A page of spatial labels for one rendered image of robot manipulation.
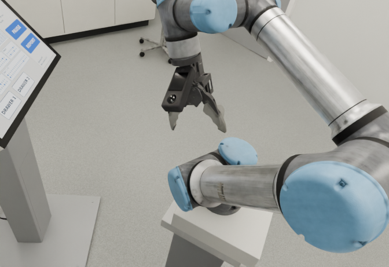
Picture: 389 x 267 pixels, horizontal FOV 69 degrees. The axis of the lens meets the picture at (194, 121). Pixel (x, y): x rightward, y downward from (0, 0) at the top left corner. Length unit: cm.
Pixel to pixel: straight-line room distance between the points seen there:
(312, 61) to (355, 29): 294
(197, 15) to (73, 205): 153
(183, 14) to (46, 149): 182
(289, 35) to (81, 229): 153
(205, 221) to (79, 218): 106
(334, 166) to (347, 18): 314
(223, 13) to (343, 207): 36
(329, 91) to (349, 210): 22
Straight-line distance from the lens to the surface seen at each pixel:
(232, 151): 78
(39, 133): 237
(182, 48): 63
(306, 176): 39
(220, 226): 91
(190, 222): 90
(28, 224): 164
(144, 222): 183
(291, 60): 56
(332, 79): 54
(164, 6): 63
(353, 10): 347
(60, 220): 184
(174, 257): 123
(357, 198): 38
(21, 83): 108
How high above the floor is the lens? 160
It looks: 40 degrees down
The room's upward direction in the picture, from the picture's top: 13 degrees clockwise
